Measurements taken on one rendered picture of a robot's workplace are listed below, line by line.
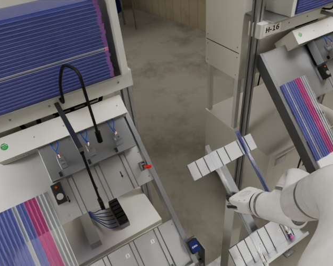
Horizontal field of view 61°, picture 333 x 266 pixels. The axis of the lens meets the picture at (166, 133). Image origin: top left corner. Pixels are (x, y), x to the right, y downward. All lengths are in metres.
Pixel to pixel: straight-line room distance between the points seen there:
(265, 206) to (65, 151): 0.72
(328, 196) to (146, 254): 0.84
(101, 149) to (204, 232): 1.26
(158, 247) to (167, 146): 1.66
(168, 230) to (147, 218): 0.31
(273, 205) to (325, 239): 0.42
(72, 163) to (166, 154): 1.67
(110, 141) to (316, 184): 0.79
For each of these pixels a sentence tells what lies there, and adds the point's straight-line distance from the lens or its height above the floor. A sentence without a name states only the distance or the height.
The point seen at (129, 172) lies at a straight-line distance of 1.19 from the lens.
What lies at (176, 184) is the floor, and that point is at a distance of 2.44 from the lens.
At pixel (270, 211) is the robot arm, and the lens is 0.88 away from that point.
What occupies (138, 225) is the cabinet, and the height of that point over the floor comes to 0.62.
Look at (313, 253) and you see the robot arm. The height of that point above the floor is 1.49.
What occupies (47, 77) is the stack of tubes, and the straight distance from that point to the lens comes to 1.01.
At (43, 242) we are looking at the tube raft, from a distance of 1.18.
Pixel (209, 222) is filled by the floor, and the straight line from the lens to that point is 2.23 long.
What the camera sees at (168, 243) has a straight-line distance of 1.24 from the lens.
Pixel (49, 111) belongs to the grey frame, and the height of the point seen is 1.33.
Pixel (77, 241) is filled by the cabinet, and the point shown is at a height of 0.62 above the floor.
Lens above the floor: 1.88
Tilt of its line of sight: 40 degrees down
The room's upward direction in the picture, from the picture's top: 6 degrees counter-clockwise
